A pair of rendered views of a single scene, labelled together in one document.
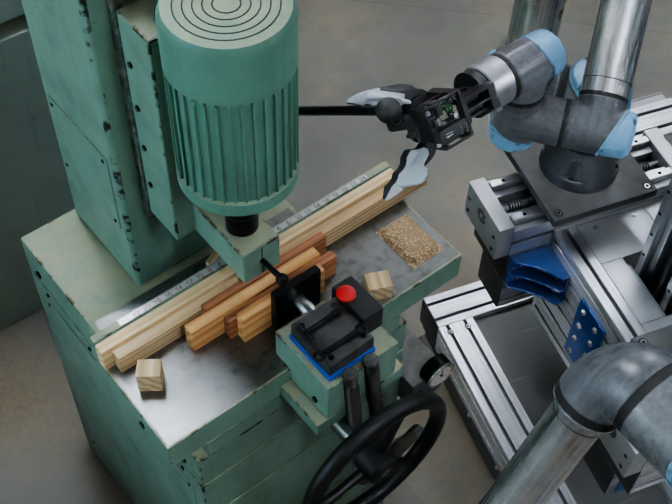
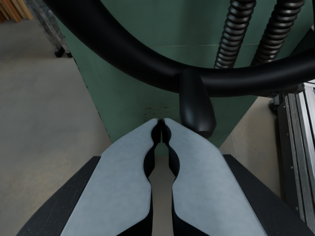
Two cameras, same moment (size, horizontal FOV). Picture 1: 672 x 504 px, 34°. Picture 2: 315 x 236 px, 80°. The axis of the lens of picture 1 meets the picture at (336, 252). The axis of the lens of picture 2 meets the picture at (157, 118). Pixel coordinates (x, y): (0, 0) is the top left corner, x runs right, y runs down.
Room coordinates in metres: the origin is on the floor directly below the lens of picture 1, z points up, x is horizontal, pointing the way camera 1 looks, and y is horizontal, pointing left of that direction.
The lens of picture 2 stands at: (0.65, -0.10, 0.82)
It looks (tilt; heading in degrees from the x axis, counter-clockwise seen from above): 58 degrees down; 35
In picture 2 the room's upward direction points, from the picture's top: 2 degrees clockwise
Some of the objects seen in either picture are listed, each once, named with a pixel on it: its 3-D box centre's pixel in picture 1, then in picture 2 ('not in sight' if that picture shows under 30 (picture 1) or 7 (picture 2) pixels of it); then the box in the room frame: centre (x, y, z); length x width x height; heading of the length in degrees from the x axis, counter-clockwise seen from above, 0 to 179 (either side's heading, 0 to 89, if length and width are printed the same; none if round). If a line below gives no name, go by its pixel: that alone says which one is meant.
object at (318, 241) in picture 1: (265, 279); not in sight; (1.06, 0.11, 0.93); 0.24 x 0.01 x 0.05; 130
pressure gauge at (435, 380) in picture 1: (434, 371); not in sight; (1.06, -0.19, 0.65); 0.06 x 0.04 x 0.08; 130
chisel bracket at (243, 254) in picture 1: (237, 234); not in sight; (1.07, 0.16, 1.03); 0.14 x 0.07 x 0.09; 40
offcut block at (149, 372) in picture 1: (150, 375); not in sight; (0.87, 0.28, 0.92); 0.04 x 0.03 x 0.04; 94
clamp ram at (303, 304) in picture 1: (307, 309); not in sight; (0.99, 0.04, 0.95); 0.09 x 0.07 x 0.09; 130
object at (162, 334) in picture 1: (281, 261); not in sight; (1.10, 0.09, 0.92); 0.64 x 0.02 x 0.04; 130
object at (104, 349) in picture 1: (256, 263); not in sight; (1.09, 0.13, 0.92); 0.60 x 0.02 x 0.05; 130
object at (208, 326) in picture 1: (254, 297); not in sight; (1.02, 0.13, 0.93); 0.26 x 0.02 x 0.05; 130
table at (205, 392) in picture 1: (303, 332); not in sight; (1.00, 0.05, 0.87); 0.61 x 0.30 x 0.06; 130
